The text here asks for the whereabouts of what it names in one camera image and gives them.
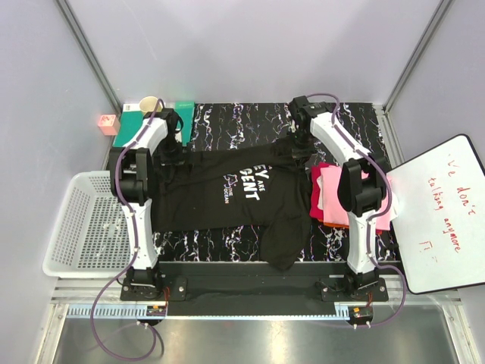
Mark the black marbled table mat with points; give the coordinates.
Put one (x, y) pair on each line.
(234, 125)

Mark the white dry-erase board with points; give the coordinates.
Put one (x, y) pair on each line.
(440, 223)

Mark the orange folded t-shirt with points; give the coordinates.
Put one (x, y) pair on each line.
(333, 225)

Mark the magenta folded t-shirt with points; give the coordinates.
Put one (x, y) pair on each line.
(325, 205)

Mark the teal book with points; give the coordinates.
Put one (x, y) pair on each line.
(131, 122)

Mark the yellow paper cup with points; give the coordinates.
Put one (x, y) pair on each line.
(149, 104)

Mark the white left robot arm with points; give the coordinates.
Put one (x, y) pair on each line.
(134, 182)

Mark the black printed t-shirt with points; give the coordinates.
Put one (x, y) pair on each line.
(262, 185)

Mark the pink cube block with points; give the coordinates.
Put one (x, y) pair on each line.
(109, 125)

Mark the white slotted cable duct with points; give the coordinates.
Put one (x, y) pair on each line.
(112, 311)

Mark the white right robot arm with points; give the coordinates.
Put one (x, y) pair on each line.
(363, 190)

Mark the white plastic laundry basket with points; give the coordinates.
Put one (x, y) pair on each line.
(90, 238)

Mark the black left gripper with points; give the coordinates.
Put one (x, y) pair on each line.
(177, 161)

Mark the light pink folded t-shirt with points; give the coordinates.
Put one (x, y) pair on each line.
(383, 222)

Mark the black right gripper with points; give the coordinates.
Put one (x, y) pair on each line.
(298, 155)

